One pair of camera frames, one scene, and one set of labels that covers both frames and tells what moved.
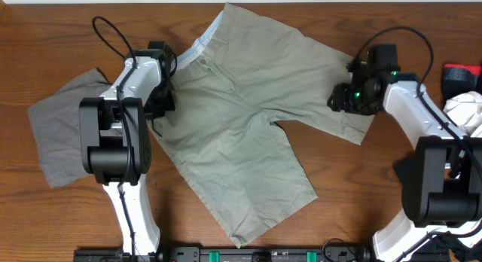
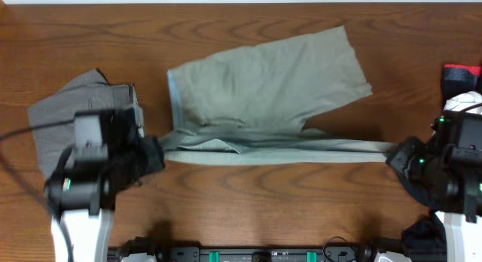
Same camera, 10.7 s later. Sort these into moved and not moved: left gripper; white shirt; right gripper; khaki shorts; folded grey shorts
Moved: right gripper; khaki shorts; left gripper
Not moved: white shirt; folded grey shorts
